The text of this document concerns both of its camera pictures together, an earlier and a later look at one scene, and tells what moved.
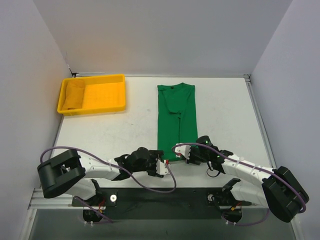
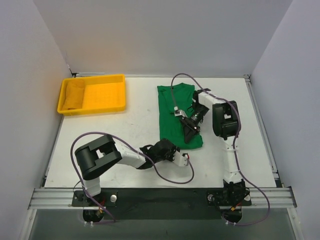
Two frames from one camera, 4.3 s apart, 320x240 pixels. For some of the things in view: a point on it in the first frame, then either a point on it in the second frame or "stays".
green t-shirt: (177, 117) stays
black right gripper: (194, 155) → (188, 123)
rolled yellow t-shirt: (74, 95) stays
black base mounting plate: (163, 203) stays
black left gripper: (155, 163) → (171, 152)
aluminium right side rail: (247, 78) stays
